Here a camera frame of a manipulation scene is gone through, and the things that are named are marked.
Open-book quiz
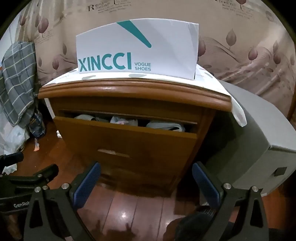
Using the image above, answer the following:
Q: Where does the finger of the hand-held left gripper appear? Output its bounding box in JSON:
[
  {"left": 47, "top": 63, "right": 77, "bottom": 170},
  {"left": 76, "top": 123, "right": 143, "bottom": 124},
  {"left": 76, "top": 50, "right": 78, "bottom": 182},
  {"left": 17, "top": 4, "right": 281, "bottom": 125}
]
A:
[
  {"left": 32, "top": 163, "right": 59, "bottom": 186},
  {"left": 0, "top": 152, "right": 24, "bottom": 166}
]

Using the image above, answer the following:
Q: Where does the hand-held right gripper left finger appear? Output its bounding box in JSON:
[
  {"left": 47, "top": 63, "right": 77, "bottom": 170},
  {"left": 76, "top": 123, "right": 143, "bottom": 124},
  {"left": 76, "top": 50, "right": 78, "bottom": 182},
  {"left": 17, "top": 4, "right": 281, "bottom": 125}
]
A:
[{"left": 23, "top": 161, "right": 102, "bottom": 241}]

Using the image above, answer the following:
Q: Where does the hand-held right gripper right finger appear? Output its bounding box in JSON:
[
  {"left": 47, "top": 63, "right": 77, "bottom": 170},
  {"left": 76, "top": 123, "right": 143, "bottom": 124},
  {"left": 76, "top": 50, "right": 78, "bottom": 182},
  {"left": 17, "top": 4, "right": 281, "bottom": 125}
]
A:
[{"left": 191, "top": 161, "right": 270, "bottom": 241}]

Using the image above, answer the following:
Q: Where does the wooden drawer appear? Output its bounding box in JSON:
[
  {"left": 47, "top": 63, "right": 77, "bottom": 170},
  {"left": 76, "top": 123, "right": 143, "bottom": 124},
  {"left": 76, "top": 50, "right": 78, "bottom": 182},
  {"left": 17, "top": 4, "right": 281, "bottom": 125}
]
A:
[{"left": 54, "top": 110, "right": 198, "bottom": 184}]

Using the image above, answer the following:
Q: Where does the white shoe box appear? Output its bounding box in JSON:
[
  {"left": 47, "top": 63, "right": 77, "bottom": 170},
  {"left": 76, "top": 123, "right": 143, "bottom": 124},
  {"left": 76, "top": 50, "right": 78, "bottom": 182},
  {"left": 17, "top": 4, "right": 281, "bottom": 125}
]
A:
[{"left": 76, "top": 20, "right": 200, "bottom": 80}]

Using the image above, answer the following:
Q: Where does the white floral underwear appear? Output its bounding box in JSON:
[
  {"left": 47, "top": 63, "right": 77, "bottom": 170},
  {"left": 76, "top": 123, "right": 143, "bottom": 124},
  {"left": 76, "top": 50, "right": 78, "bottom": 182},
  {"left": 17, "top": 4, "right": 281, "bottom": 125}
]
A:
[{"left": 110, "top": 116, "right": 139, "bottom": 127}]

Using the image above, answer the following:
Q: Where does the white plastic bag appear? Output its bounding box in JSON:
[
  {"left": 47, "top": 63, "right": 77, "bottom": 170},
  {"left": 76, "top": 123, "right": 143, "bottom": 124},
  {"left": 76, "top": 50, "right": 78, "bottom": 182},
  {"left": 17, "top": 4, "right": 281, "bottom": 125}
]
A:
[{"left": 0, "top": 111, "right": 30, "bottom": 156}]

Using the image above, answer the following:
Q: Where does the blue packet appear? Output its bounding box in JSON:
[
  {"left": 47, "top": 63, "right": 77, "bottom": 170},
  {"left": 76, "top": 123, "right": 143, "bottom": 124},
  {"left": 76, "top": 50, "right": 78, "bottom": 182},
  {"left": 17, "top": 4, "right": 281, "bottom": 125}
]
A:
[{"left": 29, "top": 109, "right": 47, "bottom": 139}]

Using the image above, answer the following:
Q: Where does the grey box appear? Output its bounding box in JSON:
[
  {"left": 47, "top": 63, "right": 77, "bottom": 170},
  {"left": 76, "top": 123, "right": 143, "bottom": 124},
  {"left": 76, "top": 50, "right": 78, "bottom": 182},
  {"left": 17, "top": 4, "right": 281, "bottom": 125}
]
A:
[{"left": 203, "top": 80, "right": 296, "bottom": 197}]

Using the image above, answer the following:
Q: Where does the grey checked cloth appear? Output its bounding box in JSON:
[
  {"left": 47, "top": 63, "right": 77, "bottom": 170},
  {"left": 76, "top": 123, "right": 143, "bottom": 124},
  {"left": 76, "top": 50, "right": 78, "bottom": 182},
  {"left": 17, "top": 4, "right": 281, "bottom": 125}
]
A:
[{"left": 0, "top": 42, "right": 41, "bottom": 128}]

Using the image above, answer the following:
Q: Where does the wooden nightstand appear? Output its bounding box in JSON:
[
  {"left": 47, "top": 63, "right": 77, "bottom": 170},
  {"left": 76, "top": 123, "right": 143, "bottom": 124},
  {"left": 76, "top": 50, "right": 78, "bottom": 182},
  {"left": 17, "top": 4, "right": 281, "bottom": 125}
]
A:
[{"left": 38, "top": 80, "right": 232, "bottom": 197}]

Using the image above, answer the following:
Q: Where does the white paper cover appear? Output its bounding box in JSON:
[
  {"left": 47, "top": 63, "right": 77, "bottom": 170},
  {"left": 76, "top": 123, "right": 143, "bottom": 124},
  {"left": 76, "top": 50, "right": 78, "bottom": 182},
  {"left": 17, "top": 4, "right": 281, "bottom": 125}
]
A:
[{"left": 44, "top": 65, "right": 247, "bottom": 127}]

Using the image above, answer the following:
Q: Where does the leaf print curtain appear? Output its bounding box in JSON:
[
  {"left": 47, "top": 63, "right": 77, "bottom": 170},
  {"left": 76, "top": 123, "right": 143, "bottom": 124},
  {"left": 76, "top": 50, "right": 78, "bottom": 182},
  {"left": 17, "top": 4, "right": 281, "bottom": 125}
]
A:
[{"left": 17, "top": 0, "right": 296, "bottom": 109}]

